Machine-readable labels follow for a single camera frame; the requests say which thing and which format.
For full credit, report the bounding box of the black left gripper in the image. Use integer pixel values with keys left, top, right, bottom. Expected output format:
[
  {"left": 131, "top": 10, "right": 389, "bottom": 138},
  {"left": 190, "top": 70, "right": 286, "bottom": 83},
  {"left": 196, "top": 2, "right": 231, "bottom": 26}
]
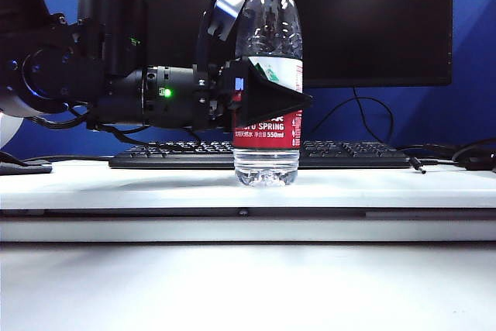
[{"left": 193, "top": 55, "right": 315, "bottom": 134}]

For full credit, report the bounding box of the clear plastic water bottle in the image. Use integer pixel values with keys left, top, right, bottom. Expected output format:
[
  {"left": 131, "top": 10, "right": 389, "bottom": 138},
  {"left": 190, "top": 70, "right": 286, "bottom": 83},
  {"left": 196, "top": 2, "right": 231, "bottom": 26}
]
[{"left": 233, "top": 0, "right": 304, "bottom": 188}]

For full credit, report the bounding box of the black computer keyboard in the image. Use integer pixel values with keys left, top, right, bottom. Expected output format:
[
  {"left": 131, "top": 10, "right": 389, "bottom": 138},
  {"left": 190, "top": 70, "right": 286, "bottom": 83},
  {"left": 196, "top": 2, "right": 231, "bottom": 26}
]
[{"left": 108, "top": 140, "right": 412, "bottom": 171}]

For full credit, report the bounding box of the black computer monitor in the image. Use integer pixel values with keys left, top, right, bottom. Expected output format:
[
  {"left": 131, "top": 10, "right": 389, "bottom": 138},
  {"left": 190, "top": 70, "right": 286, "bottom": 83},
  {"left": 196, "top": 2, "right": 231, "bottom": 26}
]
[{"left": 96, "top": 0, "right": 454, "bottom": 89}]

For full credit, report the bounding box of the blue office partition panel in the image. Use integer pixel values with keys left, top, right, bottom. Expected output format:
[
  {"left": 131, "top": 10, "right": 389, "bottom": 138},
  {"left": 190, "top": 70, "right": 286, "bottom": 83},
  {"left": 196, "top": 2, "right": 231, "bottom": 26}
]
[{"left": 0, "top": 0, "right": 496, "bottom": 161}]

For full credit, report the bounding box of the black Logitech computer mouse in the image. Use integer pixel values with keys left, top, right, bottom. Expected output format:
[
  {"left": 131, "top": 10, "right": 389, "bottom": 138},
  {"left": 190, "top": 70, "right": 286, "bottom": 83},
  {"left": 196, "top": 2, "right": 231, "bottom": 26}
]
[{"left": 463, "top": 155, "right": 496, "bottom": 173}]

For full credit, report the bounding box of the white rounded plastic stand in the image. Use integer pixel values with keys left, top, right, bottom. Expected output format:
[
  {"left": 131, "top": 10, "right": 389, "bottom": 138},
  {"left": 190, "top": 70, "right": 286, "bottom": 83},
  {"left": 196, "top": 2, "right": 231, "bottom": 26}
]
[{"left": 0, "top": 112, "right": 23, "bottom": 150}]

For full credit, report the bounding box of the thin black monitor cable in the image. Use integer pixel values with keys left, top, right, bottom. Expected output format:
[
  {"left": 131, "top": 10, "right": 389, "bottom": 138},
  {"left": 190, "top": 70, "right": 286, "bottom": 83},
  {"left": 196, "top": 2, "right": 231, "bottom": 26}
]
[{"left": 308, "top": 88, "right": 395, "bottom": 145}]

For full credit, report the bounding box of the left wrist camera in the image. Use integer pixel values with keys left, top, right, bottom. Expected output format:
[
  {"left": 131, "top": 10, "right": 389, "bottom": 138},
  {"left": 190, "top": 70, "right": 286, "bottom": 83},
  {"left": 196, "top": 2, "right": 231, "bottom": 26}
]
[{"left": 196, "top": 0, "right": 246, "bottom": 76}]

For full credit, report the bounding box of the black barrel plug cable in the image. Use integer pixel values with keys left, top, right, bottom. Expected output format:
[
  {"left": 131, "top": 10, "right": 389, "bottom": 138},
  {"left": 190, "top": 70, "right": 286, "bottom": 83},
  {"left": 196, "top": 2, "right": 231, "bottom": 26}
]
[{"left": 406, "top": 156, "right": 458, "bottom": 176}]

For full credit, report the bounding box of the thick black power cable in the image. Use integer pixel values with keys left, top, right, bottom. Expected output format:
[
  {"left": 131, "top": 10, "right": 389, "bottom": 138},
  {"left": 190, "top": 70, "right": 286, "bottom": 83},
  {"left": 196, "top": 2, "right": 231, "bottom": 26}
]
[
  {"left": 397, "top": 143, "right": 460, "bottom": 153},
  {"left": 451, "top": 138, "right": 496, "bottom": 165}
]

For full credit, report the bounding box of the black keyboard cable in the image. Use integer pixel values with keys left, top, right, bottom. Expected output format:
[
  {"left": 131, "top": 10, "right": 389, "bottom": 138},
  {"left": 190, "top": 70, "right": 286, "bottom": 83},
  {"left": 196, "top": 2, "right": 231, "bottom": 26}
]
[{"left": 22, "top": 155, "right": 114, "bottom": 165}]

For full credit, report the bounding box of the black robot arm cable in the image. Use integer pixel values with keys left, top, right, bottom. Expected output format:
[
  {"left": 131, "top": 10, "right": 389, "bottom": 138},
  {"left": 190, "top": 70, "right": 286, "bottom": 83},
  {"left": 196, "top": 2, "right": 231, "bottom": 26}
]
[{"left": 22, "top": 102, "right": 202, "bottom": 145}]

